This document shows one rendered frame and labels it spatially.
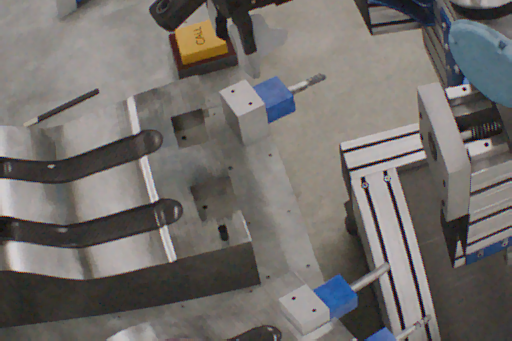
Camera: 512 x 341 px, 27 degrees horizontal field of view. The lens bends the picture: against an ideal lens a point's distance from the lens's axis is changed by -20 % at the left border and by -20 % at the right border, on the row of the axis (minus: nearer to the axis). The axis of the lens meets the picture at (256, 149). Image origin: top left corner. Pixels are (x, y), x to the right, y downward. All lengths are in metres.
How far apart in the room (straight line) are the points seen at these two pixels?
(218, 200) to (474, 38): 0.51
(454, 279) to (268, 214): 0.70
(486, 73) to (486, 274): 1.08
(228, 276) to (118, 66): 0.42
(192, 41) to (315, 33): 1.21
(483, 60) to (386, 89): 1.65
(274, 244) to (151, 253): 0.17
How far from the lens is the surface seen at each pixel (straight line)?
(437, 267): 2.15
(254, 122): 1.56
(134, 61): 1.72
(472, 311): 2.09
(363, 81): 2.74
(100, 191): 1.46
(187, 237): 1.39
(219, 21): 1.50
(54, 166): 1.51
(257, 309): 1.36
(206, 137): 1.51
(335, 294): 1.34
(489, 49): 1.06
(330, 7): 2.93
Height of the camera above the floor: 1.98
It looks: 49 degrees down
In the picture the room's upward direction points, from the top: 11 degrees counter-clockwise
